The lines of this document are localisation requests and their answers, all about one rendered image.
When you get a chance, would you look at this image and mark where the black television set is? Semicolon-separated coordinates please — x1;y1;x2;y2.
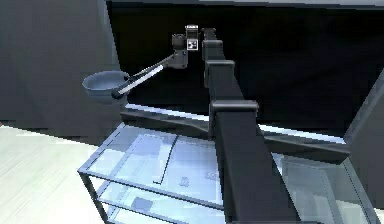
105;0;384;166

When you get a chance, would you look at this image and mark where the glass television stand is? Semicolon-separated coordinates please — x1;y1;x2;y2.
77;122;382;224

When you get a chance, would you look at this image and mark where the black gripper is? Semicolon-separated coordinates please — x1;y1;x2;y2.
111;33;189;100

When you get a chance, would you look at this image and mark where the grey-blue bowl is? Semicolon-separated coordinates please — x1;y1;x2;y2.
81;70;131;105

